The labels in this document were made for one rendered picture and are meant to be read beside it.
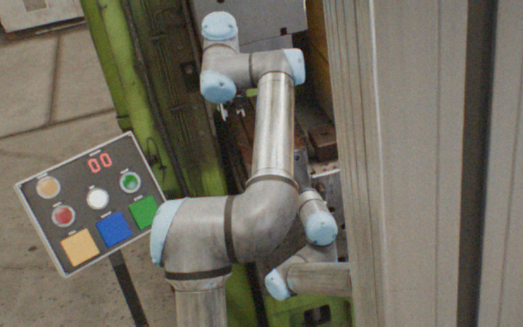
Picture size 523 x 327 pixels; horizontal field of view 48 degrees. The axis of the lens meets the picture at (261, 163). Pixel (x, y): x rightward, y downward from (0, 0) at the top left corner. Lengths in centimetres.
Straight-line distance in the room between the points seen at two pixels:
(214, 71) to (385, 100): 105
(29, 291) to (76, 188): 167
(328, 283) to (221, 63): 53
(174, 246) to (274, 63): 44
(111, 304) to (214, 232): 205
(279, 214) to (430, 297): 74
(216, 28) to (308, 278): 60
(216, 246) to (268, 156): 19
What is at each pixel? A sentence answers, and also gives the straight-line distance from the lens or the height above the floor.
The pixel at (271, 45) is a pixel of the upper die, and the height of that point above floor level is 134.
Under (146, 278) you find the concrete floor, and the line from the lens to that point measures 305.
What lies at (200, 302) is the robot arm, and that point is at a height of 126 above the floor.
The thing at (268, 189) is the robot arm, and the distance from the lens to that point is 99.
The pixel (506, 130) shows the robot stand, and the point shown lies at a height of 186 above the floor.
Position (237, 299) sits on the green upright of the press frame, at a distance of 238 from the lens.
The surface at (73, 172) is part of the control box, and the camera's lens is 167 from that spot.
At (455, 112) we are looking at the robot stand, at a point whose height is 187.
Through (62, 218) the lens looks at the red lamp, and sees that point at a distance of 165.
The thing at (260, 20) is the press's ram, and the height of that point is 142.
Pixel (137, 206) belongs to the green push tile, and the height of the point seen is 103.
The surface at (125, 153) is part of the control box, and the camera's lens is 170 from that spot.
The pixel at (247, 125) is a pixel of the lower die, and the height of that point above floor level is 99.
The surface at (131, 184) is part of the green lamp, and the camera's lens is 169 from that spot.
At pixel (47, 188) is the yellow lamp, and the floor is 116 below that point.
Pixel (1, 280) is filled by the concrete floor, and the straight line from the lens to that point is 344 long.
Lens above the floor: 197
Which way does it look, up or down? 33 degrees down
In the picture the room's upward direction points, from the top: 11 degrees counter-clockwise
